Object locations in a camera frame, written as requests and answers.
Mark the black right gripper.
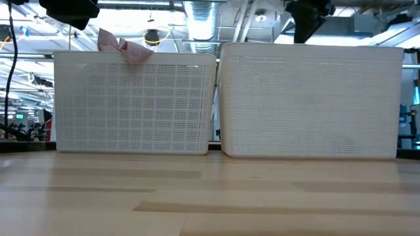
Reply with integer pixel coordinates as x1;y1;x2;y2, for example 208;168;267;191
284;0;336;44

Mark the pink garment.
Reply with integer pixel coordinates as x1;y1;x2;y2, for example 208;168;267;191
96;28;154;65

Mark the white mesh basket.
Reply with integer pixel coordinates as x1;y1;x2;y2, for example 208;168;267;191
53;50;218;155
218;41;405;161

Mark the person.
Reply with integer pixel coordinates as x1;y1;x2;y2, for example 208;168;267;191
42;109;53;142

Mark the blue machine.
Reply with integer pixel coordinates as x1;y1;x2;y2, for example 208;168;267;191
398;103;420;150

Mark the black hanging cable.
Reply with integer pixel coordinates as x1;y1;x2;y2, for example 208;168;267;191
3;0;19;138

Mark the black ceiling-hung camera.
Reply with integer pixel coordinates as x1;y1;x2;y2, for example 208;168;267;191
144;28;161;47

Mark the silver ceiling duct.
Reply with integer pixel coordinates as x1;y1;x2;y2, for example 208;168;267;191
182;0;220;55

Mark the black aluminium table frame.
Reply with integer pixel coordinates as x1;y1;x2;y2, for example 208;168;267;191
0;139;420;161

